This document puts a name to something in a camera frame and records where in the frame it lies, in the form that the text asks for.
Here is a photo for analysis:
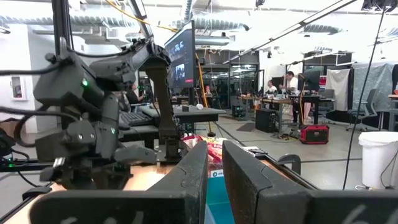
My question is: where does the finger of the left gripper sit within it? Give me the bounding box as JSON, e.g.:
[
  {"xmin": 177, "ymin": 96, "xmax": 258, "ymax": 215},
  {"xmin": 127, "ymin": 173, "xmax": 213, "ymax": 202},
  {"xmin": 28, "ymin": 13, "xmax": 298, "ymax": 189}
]
[
  {"xmin": 113, "ymin": 144, "xmax": 158, "ymax": 182},
  {"xmin": 39, "ymin": 156, "xmax": 95, "ymax": 191}
]

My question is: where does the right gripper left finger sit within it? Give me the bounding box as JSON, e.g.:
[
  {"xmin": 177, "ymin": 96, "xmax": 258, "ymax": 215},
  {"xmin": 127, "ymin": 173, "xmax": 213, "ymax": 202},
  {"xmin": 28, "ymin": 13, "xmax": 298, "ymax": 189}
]
[{"xmin": 29, "ymin": 139, "xmax": 210, "ymax": 224}]

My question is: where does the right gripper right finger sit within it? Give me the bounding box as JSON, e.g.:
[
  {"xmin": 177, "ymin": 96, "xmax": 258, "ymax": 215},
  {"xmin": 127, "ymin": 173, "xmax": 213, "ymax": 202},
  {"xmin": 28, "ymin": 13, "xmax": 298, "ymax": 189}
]
[{"xmin": 221, "ymin": 139, "xmax": 398, "ymax": 224}]

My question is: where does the red noodle pack silver back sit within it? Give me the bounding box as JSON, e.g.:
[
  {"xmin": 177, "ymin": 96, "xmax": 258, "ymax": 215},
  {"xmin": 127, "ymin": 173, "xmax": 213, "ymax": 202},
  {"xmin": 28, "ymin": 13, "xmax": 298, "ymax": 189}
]
[{"xmin": 182, "ymin": 134, "xmax": 205, "ymax": 150}]

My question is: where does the red Maruchan noodle pack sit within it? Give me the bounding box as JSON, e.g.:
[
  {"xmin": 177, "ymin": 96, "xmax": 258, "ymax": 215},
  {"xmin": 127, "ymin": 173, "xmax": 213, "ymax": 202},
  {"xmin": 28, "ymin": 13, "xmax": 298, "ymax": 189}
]
[{"xmin": 201, "ymin": 136, "xmax": 228, "ymax": 170}]

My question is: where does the silver metal strip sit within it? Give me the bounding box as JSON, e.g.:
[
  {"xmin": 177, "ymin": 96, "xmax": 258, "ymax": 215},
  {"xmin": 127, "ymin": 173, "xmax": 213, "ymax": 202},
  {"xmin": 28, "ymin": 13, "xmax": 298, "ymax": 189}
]
[{"xmin": 52, "ymin": 156, "xmax": 67, "ymax": 170}]

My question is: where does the black keyboard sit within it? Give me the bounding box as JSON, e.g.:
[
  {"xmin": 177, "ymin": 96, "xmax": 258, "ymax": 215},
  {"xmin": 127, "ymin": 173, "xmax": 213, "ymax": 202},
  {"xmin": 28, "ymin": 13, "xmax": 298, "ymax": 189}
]
[{"xmin": 119, "ymin": 111, "xmax": 154, "ymax": 128}]

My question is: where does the black table clamp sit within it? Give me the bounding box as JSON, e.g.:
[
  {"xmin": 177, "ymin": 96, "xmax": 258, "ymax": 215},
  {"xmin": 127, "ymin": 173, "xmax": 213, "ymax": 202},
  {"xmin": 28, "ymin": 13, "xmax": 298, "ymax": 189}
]
[
  {"xmin": 276, "ymin": 154, "xmax": 302, "ymax": 175},
  {"xmin": 22, "ymin": 185, "xmax": 53, "ymax": 202}
]

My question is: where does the small teal plastic bin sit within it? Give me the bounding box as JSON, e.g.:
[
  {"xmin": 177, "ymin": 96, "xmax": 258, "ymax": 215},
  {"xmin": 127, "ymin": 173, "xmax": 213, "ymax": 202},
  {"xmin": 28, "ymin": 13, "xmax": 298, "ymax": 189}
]
[{"xmin": 204, "ymin": 169, "xmax": 236, "ymax": 224}]

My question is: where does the seated person at desk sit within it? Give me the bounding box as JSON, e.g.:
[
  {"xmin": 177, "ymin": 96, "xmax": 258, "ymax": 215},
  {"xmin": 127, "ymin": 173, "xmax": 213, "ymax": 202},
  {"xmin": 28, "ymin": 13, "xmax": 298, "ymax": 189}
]
[{"xmin": 126, "ymin": 81, "xmax": 146, "ymax": 105}]

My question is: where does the grey desk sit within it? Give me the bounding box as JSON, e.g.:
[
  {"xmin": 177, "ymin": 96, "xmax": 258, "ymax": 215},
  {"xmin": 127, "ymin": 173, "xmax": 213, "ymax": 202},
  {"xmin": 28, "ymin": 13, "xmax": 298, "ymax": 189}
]
[{"xmin": 138, "ymin": 104, "xmax": 227, "ymax": 125}]

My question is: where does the brown cardboard box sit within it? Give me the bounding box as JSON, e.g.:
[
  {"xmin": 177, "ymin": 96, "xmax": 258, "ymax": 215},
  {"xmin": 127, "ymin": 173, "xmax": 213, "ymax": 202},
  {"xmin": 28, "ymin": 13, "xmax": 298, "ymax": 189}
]
[{"xmin": 0, "ymin": 119, "xmax": 18, "ymax": 138}]

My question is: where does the red black equipment box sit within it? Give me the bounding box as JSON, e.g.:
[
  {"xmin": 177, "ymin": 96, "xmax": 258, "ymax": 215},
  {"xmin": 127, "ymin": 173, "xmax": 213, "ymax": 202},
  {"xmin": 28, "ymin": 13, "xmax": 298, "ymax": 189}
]
[{"xmin": 300, "ymin": 124, "xmax": 330, "ymax": 146}]

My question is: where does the yellow pole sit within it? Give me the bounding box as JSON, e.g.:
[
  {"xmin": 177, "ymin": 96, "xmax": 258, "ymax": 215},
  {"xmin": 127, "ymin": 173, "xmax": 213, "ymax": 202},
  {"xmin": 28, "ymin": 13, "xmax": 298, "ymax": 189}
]
[{"xmin": 195, "ymin": 52, "xmax": 215, "ymax": 138}]

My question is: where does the wooden workbench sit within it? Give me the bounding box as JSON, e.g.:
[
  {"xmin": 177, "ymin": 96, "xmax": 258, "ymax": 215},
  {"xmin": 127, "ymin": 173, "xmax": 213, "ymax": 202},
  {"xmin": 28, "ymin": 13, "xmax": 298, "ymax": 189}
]
[{"xmin": 238, "ymin": 95, "xmax": 299, "ymax": 134}]

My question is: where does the black computer monitor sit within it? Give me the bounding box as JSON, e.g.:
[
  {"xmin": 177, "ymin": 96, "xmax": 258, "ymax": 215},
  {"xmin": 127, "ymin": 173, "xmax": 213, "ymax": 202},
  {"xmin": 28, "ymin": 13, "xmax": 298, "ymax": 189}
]
[{"xmin": 164, "ymin": 20, "xmax": 197, "ymax": 90}]

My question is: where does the white trash bin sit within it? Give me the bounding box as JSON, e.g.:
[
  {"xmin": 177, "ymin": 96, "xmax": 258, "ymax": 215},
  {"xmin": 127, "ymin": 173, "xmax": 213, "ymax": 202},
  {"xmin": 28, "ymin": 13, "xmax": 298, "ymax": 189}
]
[{"xmin": 358, "ymin": 131, "xmax": 398, "ymax": 190}]

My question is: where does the black monitor back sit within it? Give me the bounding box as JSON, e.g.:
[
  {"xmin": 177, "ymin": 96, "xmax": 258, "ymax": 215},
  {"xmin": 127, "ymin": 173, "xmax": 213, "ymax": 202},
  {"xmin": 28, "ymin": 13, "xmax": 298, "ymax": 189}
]
[{"xmin": 300, "ymin": 68, "xmax": 321, "ymax": 93}]

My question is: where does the white sheet curtain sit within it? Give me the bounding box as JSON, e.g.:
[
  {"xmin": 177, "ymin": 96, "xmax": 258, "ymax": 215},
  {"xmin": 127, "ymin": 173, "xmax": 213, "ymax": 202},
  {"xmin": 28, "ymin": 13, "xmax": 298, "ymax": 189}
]
[{"xmin": 325, "ymin": 68, "xmax": 352, "ymax": 112}]

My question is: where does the grey office chair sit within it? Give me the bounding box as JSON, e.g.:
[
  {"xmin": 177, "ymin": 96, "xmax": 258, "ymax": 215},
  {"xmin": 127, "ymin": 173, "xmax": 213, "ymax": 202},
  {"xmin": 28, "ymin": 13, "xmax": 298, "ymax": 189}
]
[{"xmin": 346, "ymin": 88, "xmax": 379, "ymax": 132}]

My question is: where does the grey tarpaulin curtain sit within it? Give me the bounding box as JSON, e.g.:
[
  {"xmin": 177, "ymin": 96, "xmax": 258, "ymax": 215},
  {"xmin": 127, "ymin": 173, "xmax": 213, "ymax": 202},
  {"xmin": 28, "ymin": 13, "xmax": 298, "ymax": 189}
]
[{"xmin": 352, "ymin": 62, "xmax": 398, "ymax": 112}]

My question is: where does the black overhead fixture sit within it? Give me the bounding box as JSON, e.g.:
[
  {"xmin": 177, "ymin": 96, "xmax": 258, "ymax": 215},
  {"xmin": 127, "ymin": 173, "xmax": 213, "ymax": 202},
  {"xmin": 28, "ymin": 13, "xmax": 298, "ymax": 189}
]
[{"xmin": 361, "ymin": 0, "xmax": 398, "ymax": 12}]

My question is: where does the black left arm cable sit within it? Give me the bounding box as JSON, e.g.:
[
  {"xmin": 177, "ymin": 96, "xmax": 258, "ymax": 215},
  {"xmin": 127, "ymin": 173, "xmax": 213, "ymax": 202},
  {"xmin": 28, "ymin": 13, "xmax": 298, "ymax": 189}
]
[{"xmin": 0, "ymin": 105, "xmax": 80, "ymax": 149}]

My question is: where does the black device with cable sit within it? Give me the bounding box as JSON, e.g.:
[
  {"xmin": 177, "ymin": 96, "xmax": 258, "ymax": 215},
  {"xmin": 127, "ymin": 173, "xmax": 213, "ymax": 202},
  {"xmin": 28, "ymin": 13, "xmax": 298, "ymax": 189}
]
[{"xmin": 0, "ymin": 127, "xmax": 16, "ymax": 156}]

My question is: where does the white wall cabinet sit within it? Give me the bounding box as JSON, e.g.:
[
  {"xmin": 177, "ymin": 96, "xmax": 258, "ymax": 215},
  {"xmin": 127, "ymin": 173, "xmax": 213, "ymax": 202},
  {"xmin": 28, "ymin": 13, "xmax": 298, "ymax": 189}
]
[{"xmin": 10, "ymin": 75, "xmax": 28, "ymax": 101}]

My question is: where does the hanging black cable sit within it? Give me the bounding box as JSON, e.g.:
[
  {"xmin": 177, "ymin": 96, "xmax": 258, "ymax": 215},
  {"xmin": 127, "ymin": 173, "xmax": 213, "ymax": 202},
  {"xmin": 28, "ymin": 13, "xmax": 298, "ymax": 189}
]
[{"xmin": 341, "ymin": 6, "xmax": 388, "ymax": 191}]

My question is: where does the yellow overhead cable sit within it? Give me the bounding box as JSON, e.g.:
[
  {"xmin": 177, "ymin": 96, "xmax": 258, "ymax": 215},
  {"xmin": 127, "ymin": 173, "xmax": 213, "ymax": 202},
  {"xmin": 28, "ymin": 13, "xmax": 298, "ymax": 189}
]
[{"xmin": 104, "ymin": 0, "xmax": 178, "ymax": 34}]

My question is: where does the grey ribbed ventilation duct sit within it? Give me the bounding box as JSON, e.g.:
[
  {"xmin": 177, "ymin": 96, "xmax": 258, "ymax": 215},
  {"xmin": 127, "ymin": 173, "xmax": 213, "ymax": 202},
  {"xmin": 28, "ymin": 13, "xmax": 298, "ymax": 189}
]
[{"xmin": 174, "ymin": 17, "xmax": 249, "ymax": 32}]

